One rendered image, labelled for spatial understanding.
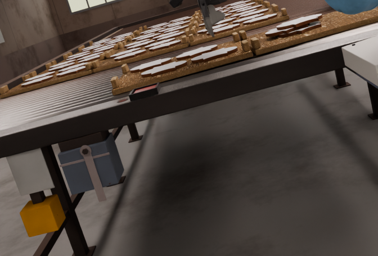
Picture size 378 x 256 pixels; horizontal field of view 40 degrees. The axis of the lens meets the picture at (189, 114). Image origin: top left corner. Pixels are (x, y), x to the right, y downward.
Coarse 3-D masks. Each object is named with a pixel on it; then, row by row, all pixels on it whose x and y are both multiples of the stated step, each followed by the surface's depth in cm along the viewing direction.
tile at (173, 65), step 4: (168, 64) 158; (172, 64) 155; (176, 64) 153; (180, 64) 151; (184, 64) 152; (156, 68) 157; (160, 68) 154; (164, 68) 152; (168, 68) 150; (172, 68) 149; (176, 68) 151; (144, 72) 156; (148, 72) 153; (152, 72) 151; (156, 72) 149; (160, 72) 150; (164, 72) 150; (144, 76) 152; (148, 76) 151; (152, 76) 149
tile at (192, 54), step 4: (200, 48) 173; (204, 48) 170; (208, 48) 167; (212, 48) 167; (216, 48) 169; (184, 52) 175; (188, 52) 172; (192, 52) 169; (196, 52) 166; (200, 52) 165; (204, 52) 165; (180, 56) 168; (184, 56) 166; (188, 56) 166; (192, 56) 164
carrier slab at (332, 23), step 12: (336, 12) 173; (372, 12) 151; (324, 24) 155; (336, 24) 148; (348, 24) 143; (360, 24) 143; (252, 36) 175; (264, 36) 166; (276, 36) 159; (300, 36) 145; (312, 36) 143; (324, 36) 143; (252, 48) 150; (264, 48) 144; (276, 48) 144
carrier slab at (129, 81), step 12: (240, 48) 155; (180, 60) 167; (216, 60) 146; (228, 60) 145; (168, 72) 149; (180, 72) 145; (192, 72) 145; (120, 84) 152; (132, 84) 146; (144, 84) 146
